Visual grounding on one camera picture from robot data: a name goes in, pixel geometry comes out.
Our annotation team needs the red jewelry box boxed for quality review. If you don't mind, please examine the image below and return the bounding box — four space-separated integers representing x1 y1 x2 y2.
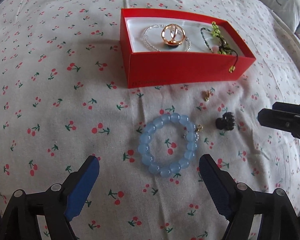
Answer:
120 8 256 88

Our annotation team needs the light blue bead bracelet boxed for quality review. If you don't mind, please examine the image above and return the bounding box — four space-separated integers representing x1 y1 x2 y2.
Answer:
137 112 199 178

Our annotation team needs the cherry print bedsheet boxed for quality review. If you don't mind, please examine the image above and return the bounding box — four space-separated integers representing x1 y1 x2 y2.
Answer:
0 0 300 239

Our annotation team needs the green seed bead necklace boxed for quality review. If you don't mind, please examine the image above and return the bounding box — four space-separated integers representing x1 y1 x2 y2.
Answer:
200 26 221 54

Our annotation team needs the clear crystal bead bracelet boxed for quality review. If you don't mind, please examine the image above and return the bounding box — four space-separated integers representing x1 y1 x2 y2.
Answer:
142 24 192 53

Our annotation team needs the gold ring ornament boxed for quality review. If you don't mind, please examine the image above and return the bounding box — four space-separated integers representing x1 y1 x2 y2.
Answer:
161 24 186 47

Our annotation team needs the black hair claw clip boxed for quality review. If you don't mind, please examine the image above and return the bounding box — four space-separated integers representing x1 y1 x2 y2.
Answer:
215 112 235 131

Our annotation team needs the small gold charm earring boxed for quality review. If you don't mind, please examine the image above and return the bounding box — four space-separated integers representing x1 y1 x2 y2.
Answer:
203 90 212 102

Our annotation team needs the lime green bead bracelet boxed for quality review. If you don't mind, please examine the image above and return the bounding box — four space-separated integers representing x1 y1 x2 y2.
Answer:
211 21 240 74

